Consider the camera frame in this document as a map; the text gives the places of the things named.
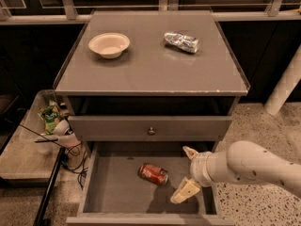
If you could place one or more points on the metal window railing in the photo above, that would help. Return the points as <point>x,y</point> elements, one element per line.
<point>80,11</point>

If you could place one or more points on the round metal drawer knob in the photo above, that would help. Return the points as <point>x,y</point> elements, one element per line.
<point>151,131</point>

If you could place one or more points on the crumpled silver chip bag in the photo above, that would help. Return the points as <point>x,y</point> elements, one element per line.
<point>184,42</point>

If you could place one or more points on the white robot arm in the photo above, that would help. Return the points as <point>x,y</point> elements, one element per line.
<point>243,163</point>

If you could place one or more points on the closed grey top drawer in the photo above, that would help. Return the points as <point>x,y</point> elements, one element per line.
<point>135,128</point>

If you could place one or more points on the white paper bowl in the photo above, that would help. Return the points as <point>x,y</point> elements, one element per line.
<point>109,45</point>

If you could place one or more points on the open grey middle drawer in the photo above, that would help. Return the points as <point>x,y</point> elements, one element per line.
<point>116,195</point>

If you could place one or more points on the white cup in bin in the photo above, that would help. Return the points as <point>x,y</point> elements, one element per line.
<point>62,128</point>

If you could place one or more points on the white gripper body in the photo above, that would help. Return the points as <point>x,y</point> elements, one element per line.
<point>198,169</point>

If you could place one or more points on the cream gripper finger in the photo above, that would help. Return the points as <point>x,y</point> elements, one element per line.
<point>191,153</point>
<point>187,189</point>

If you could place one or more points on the green snack bag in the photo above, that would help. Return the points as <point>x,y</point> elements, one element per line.
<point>51,116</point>

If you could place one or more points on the red coke can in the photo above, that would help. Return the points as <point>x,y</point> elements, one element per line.
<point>153,174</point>

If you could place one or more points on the grey drawer cabinet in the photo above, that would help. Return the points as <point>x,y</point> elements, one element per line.
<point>150,78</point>

